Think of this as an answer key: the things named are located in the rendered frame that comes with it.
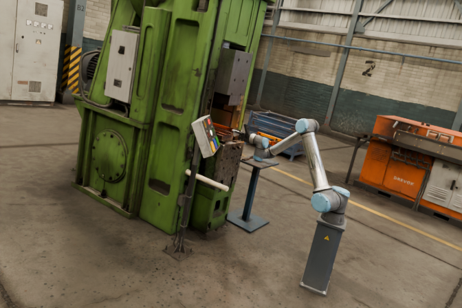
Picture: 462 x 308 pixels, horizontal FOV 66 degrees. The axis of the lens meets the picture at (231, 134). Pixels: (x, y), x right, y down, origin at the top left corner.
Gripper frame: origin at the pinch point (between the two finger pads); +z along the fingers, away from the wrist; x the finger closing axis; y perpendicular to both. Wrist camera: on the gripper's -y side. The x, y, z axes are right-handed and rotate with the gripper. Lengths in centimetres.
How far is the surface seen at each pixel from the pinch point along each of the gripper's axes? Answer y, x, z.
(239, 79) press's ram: -47.0, -2.3, 4.0
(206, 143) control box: 1, -70, -20
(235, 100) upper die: -27.7, -2.0, 3.8
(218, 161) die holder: 30.1, -15.6, -0.6
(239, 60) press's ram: -63, -9, 4
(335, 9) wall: -266, 809, 212
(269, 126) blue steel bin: 52, 359, 126
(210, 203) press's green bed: 73, -14, -1
